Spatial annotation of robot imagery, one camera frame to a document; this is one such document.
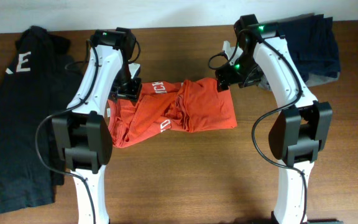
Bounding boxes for black t-shirt white letters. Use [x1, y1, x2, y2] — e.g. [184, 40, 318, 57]
[0, 26, 82, 214]

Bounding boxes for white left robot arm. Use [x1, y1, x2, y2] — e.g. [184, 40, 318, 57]
[51, 27, 142, 223]

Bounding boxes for red soccer t-shirt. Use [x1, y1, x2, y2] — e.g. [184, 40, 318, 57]
[107, 78, 237, 148]

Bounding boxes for folded navy blue garment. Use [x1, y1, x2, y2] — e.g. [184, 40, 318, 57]
[279, 14, 341, 82]

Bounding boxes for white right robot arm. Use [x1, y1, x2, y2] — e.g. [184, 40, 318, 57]
[214, 14, 333, 223]

